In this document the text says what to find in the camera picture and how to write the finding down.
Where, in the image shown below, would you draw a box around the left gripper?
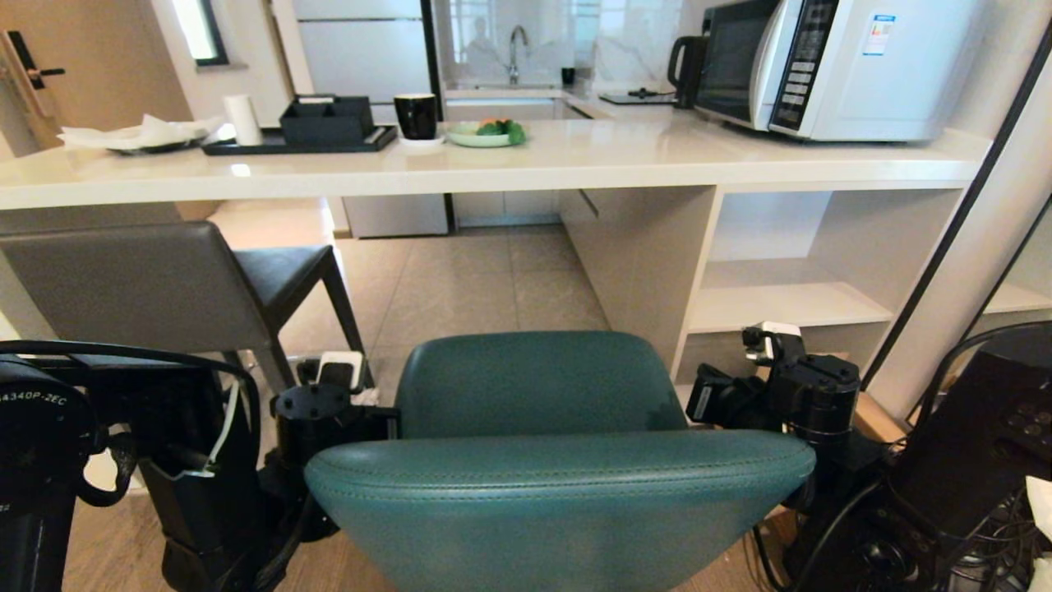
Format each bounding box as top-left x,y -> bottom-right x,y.
345,406 -> 402,449

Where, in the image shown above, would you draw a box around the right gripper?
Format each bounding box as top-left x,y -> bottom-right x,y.
685,362 -> 791,431

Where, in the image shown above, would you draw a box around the teal leather bar stool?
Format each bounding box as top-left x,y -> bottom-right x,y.
304,331 -> 817,592

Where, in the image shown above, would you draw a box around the grey leather bar stool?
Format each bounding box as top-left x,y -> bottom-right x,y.
0,220 -> 376,395

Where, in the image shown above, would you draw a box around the chrome kitchen faucet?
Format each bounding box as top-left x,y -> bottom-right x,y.
505,25 -> 530,86

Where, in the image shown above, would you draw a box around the white shelf board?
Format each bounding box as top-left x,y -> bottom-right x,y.
689,281 -> 895,335

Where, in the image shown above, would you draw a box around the pale green plate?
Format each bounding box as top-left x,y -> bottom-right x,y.
446,121 -> 527,150

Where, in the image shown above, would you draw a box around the black organizer box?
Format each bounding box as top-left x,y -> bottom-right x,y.
279,95 -> 376,150

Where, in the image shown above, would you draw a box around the black serving tray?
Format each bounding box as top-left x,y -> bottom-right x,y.
202,125 -> 399,157

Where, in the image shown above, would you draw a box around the black mug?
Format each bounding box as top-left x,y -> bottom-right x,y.
394,93 -> 439,141

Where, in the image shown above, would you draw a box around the flat black kettle base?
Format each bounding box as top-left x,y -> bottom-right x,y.
598,87 -> 680,106

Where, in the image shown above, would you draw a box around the green vegetables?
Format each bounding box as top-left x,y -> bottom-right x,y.
475,118 -> 526,144

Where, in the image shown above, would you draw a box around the black electric kettle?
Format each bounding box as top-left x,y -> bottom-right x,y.
667,35 -> 710,110

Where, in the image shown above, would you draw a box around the white paper roll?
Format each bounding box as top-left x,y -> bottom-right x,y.
224,94 -> 263,147

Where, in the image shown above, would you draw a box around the dark plate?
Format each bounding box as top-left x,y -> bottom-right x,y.
107,136 -> 208,156

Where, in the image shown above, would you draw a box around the white microwave oven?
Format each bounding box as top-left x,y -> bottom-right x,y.
694,0 -> 987,143

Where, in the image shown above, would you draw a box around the white refrigerator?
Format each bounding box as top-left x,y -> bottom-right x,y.
292,0 -> 450,239

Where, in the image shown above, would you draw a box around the white crumpled napkin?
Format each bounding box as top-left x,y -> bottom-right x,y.
58,113 -> 228,152

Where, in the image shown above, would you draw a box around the window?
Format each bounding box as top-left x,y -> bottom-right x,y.
172,0 -> 229,67

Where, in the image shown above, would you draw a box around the wooden door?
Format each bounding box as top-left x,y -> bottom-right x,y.
0,0 -> 195,159

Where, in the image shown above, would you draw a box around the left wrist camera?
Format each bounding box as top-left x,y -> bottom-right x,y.
316,351 -> 366,392

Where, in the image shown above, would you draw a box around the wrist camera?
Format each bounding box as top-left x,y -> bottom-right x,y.
742,321 -> 804,364
316,351 -> 366,392

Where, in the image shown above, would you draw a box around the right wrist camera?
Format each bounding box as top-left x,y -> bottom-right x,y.
742,321 -> 804,364

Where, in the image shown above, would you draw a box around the black cable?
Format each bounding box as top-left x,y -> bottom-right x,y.
914,321 -> 1052,432
0,340 -> 262,461

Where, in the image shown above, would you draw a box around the black door lock handle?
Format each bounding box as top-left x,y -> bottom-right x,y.
6,30 -> 67,93

